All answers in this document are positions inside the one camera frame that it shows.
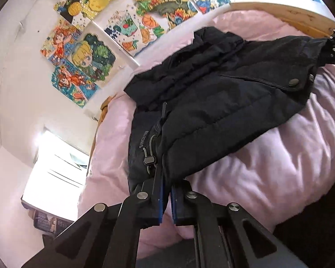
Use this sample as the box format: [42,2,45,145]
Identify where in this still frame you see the bright window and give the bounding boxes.
[21,128,89,221]

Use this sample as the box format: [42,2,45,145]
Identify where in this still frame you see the dinosaur orange landscape drawing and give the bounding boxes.
[134,0,198,30]

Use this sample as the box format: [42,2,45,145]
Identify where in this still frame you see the sunflower black yellow drawing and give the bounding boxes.
[54,0,109,31]

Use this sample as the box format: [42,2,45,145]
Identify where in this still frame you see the turtles cup drawing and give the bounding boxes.
[105,4,169,57]

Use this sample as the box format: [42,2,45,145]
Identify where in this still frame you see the black puffer jacket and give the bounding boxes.
[124,27,331,191]

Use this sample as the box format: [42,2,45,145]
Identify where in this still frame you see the orange-haired girl blue drawing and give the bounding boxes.
[51,60,100,108]

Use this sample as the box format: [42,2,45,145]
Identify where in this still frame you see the orange-haired girl drawing top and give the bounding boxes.
[40,18,82,66]

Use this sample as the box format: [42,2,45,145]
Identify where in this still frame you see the blond boy drawing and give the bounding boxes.
[68,33,120,88]

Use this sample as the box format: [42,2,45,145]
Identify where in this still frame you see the wooden bed frame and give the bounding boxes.
[86,2,335,176]

